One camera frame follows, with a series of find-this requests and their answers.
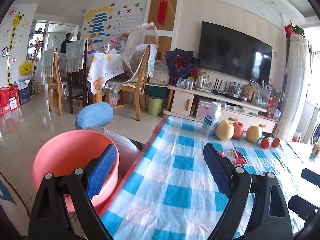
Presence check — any yellow pear right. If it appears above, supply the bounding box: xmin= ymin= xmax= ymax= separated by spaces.
xmin=246 ymin=126 xmax=262 ymax=143

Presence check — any green waste bucket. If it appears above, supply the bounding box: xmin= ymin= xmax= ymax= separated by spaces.
xmin=148 ymin=96 xmax=164 ymax=116

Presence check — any washing machine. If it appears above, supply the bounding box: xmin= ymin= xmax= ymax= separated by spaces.
xmin=309 ymin=113 xmax=319 ymax=145

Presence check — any black flat television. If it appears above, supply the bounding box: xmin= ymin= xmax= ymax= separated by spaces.
xmin=197 ymin=22 xmax=273 ymax=83

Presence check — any white milk bottle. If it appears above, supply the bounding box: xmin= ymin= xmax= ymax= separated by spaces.
xmin=201 ymin=102 xmax=221 ymax=137

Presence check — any red Tea Talk packet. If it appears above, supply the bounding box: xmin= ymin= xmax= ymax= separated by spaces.
xmin=218 ymin=149 xmax=247 ymax=165

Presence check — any white electric kettle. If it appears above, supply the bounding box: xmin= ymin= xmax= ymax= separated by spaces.
xmin=194 ymin=72 xmax=211 ymax=92

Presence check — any red apple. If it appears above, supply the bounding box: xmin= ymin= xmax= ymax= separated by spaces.
xmin=233 ymin=122 xmax=244 ymax=139

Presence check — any yellow pear left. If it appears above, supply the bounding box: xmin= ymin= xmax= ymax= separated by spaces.
xmin=215 ymin=120 xmax=234 ymax=141

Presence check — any orange tangerine with leaf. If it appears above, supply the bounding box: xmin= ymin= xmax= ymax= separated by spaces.
xmin=258 ymin=137 xmax=271 ymax=150

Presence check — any dark blue flower bouquet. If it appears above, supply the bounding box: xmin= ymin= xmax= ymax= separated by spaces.
xmin=165 ymin=48 xmax=199 ymax=78

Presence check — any blue cushioned stool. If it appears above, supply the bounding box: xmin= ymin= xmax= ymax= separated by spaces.
xmin=75 ymin=102 xmax=114 ymax=129

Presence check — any cream tv cabinet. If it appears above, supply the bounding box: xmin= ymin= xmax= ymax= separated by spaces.
xmin=163 ymin=85 xmax=278 ymax=134

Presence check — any white curtain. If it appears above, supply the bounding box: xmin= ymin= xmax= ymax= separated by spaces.
xmin=274 ymin=34 xmax=311 ymax=141

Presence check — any blue checkered tablecloth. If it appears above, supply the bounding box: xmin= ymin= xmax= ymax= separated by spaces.
xmin=101 ymin=117 xmax=309 ymax=239

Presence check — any giraffe height wall sticker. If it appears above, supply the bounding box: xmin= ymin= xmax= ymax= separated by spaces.
xmin=4 ymin=12 xmax=24 ymax=87

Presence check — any orange print table cover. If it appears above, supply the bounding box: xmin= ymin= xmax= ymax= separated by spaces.
xmin=87 ymin=53 xmax=124 ymax=95

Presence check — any wooden dining chair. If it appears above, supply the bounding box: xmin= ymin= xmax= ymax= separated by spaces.
xmin=104 ymin=44 xmax=157 ymax=121

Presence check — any yellow pear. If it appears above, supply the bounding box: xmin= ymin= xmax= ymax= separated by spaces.
xmin=215 ymin=120 xmax=234 ymax=141
xmin=246 ymin=126 xmax=262 ymax=143

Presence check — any person in background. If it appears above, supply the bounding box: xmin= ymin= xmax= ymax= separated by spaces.
xmin=60 ymin=32 xmax=72 ymax=53

